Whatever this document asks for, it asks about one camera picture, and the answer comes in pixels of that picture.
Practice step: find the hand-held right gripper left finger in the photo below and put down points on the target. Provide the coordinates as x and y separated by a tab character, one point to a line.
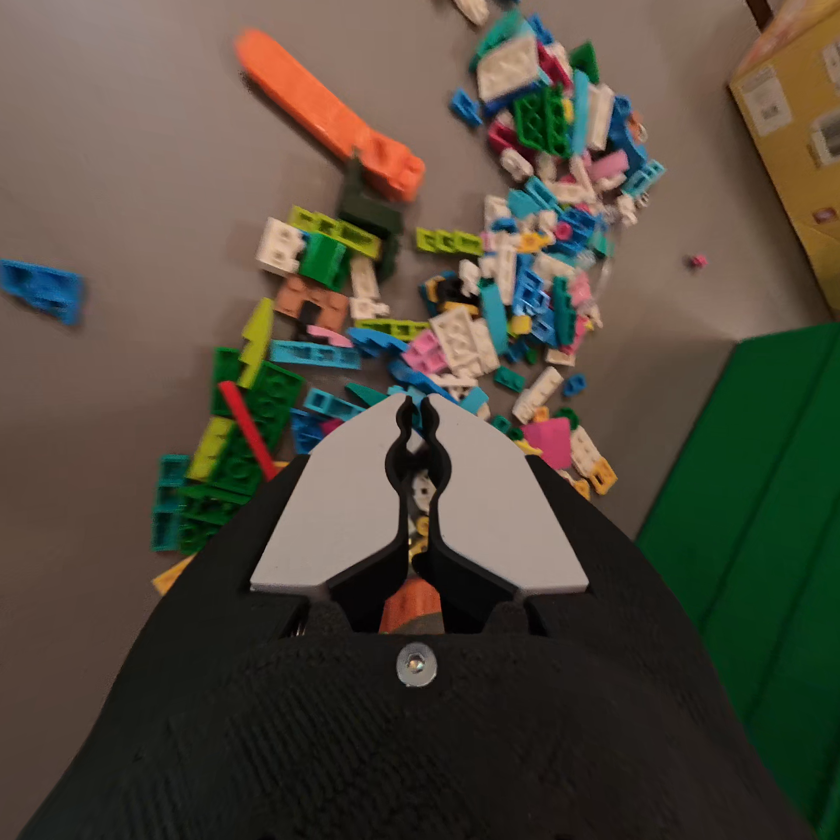
328	505

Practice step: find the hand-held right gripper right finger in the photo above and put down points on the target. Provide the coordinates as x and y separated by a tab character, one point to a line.
505	512

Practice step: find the pile of lego bricks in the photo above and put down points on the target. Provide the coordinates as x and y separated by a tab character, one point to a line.
459	334

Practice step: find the orange lego piece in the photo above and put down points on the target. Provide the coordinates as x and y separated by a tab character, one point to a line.
407	607

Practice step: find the blue lego plate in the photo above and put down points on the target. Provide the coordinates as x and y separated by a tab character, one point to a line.
39	285

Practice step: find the orange brick separator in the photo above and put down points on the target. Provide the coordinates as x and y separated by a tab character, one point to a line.
295	85

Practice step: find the yellow cardboard box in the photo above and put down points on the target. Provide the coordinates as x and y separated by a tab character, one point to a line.
787	131

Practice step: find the green base plate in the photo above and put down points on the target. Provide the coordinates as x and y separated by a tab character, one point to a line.
754	525

